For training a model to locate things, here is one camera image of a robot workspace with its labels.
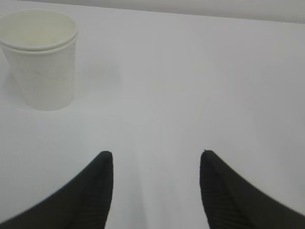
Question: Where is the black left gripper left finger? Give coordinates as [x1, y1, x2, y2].
[0, 151, 113, 229]

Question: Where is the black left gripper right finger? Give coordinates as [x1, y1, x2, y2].
[200, 150, 305, 229]

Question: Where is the white paper cup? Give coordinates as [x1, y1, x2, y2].
[0, 9, 78, 111]

